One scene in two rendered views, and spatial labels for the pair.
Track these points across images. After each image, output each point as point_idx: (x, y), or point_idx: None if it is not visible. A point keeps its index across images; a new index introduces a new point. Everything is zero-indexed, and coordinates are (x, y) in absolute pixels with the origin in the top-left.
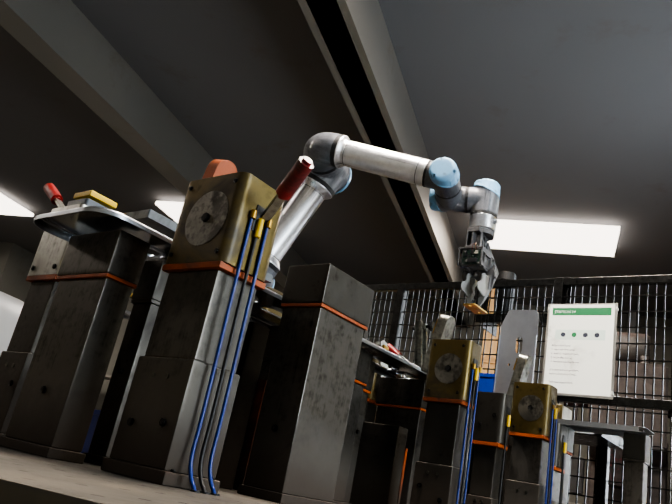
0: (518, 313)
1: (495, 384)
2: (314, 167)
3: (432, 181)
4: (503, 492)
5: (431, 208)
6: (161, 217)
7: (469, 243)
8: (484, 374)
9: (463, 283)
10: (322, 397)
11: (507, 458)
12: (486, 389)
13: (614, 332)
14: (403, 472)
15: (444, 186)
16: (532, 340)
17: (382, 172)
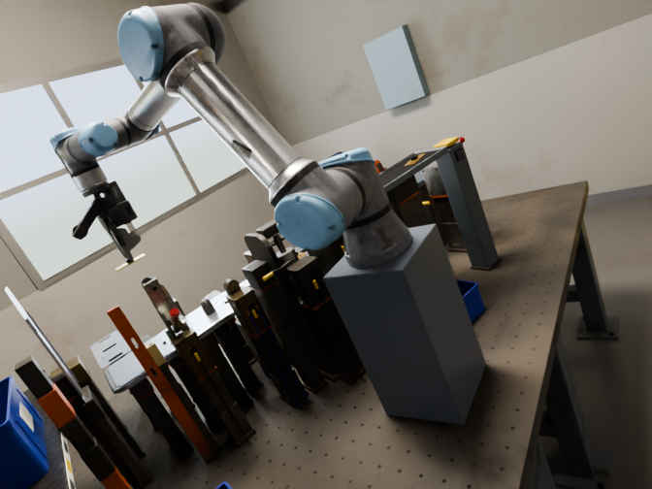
0: (8, 292)
1: (61, 369)
2: (216, 60)
3: (154, 131)
4: (125, 442)
5: (112, 149)
6: (408, 157)
7: (117, 197)
8: (12, 386)
9: (136, 236)
10: None
11: (108, 418)
12: (23, 402)
13: None
14: None
15: (146, 139)
16: (28, 316)
17: (175, 104)
